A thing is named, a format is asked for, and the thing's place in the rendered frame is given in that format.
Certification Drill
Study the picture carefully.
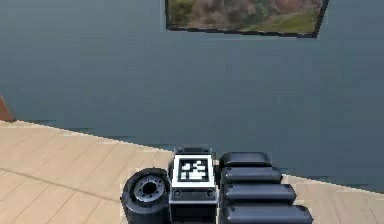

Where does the brown wooden furniture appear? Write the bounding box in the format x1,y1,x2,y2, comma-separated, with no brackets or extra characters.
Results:
0,95,16,123

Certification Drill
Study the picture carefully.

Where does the black framed landscape picture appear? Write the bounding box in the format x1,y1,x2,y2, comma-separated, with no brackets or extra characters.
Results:
164,0,330,39

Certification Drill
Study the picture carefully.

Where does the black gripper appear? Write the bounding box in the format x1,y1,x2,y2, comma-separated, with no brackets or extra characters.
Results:
120,167,172,224

